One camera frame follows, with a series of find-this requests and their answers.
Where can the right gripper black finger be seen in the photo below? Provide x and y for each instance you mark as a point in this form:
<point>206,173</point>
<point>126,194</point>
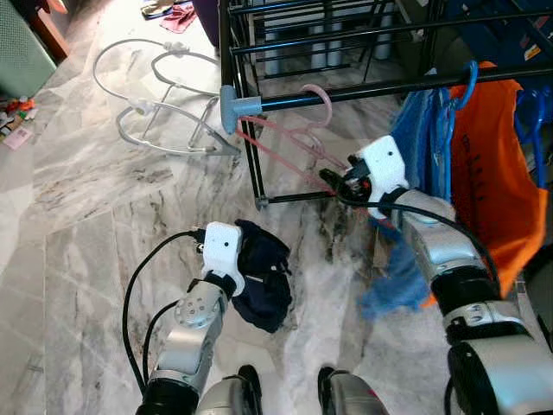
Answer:
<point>332,179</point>

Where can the pink clothes hanger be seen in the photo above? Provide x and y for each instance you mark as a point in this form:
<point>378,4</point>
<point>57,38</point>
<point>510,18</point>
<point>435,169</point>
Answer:
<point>328,104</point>

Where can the navy blue garment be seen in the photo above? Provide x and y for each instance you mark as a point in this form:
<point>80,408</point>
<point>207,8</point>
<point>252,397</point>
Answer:
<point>263,294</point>

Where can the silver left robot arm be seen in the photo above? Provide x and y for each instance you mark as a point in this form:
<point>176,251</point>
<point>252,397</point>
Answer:
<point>190,337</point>

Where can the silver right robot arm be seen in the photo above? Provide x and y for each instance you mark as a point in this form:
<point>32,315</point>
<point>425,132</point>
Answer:
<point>449,251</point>

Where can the blue T-shirt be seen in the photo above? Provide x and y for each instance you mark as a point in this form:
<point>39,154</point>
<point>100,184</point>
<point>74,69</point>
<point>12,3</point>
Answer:
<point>423,138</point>

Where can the black metal drying rack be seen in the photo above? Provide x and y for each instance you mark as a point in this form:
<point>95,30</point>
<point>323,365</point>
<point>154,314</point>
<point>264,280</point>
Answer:
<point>371,90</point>

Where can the orange T-shirt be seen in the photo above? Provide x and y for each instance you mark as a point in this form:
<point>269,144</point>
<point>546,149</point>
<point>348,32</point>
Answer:
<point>492,190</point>

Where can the purple container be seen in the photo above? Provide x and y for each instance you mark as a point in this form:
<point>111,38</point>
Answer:
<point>207,19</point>

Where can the grey robot right leg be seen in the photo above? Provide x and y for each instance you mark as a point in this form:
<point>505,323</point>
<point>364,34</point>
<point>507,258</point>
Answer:
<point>350,396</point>

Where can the grey robot leg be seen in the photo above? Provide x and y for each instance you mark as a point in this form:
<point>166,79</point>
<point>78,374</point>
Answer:
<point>229,396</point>
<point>350,396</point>

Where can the dark blue hanging fabric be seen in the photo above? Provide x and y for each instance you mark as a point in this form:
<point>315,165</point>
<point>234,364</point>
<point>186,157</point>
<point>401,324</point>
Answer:
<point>501,30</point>

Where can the pink red cloth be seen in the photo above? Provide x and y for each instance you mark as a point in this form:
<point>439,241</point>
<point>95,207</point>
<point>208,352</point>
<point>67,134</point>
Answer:
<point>173,15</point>

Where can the grey robot left leg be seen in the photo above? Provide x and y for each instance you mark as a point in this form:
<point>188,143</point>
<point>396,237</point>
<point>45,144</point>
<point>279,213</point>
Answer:
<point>229,396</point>

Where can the pink square card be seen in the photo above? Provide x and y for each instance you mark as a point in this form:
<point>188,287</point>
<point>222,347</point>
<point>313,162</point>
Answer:
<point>17,138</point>

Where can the small colourful toys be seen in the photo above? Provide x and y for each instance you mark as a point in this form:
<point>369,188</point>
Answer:
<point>17,106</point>

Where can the green plastic container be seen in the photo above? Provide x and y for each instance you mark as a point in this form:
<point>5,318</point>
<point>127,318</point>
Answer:
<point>22,52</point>

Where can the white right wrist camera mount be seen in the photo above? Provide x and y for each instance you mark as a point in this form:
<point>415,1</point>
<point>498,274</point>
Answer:
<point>382,162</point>

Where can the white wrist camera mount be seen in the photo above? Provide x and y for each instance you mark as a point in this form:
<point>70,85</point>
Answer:
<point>382,162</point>
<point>222,249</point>

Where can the grey rack rod bracket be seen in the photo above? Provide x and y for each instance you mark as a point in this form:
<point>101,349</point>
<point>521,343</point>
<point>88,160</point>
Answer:
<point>233,108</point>

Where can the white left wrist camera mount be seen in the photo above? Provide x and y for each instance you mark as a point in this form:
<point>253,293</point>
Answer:
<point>222,249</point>

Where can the white tubular baby rocker frame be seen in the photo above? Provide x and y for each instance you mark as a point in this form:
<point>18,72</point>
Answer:
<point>143,108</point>

